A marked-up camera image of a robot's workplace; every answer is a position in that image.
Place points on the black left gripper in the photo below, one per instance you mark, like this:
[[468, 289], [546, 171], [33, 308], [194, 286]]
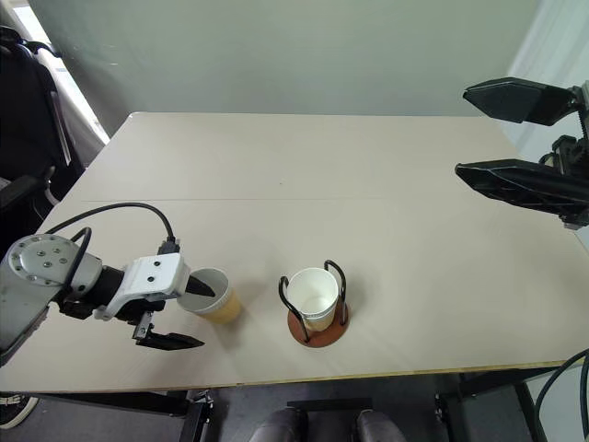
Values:
[[133, 308]]

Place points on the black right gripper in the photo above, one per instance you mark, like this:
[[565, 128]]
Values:
[[580, 152]]

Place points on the tan paper cup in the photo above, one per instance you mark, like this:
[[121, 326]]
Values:
[[225, 308]]

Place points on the white paper cup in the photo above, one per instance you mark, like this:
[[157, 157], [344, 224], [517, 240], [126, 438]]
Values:
[[313, 287]]

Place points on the black office chair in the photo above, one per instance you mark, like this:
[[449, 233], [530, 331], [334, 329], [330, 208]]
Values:
[[27, 115]]

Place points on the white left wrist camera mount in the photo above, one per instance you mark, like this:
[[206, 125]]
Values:
[[154, 276]]

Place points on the black table frame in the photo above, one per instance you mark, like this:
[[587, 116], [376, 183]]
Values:
[[488, 405]]

